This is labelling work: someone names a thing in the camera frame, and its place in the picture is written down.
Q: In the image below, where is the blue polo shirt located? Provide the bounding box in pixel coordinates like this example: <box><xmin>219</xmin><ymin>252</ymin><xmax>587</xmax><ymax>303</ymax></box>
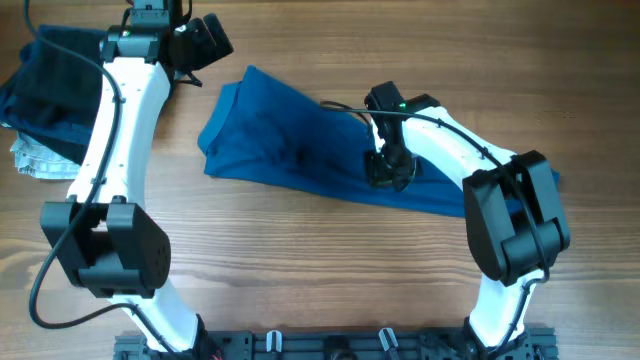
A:
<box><xmin>196</xmin><ymin>63</ymin><xmax>561</xmax><ymax>219</ymax></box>

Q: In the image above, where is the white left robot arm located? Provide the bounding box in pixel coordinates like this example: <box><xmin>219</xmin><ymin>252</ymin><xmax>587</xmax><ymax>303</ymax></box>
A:
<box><xmin>40</xmin><ymin>6</ymin><xmax>233</xmax><ymax>359</ymax></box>

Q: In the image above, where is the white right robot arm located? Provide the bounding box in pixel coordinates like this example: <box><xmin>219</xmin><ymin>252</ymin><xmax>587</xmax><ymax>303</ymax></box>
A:
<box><xmin>364</xmin><ymin>82</ymin><xmax>570</xmax><ymax>358</ymax></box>

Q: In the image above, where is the black folded garment on top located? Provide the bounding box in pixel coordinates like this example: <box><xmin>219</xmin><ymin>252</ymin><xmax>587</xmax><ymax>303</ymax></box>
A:
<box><xmin>13</xmin><ymin>25</ymin><xmax>105</xmax><ymax>128</ymax></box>

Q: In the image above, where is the blue folded denim garment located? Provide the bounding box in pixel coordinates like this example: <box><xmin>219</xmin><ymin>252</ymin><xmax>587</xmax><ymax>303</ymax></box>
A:
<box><xmin>1</xmin><ymin>25</ymin><xmax>105</xmax><ymax>164</ymax></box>

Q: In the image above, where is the light washed denim garment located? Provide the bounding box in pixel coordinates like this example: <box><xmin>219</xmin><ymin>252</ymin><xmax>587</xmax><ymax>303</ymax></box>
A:
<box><xmin>10</xmin><ymin>133</ymin><xmax>80</xmax><ymax>180</ymax></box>

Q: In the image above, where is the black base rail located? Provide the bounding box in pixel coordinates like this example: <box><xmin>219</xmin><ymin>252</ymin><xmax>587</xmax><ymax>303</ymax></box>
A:
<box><xmin>112</xmin><ymin>327</ymin><xmax>559</xmax><ymax>360</ymax></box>

